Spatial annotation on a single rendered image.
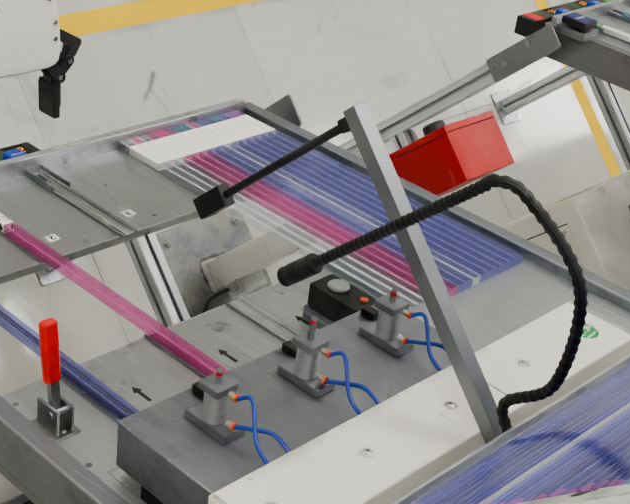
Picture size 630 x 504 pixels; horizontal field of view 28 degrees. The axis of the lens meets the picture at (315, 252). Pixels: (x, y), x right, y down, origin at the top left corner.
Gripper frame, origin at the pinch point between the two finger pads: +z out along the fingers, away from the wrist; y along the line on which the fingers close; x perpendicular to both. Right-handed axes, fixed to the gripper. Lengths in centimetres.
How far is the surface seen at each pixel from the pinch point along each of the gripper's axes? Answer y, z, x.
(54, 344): 16.5, 6.9, 31.8
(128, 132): -25.4, 12.3, -12.7
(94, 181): -15.5, 14.5, -6.6
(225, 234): -90, 68, -63
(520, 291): -40, 16, 42
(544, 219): 1, -16, 68
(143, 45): -90, 35, -91
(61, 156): -14.7, 13.1, -12.5
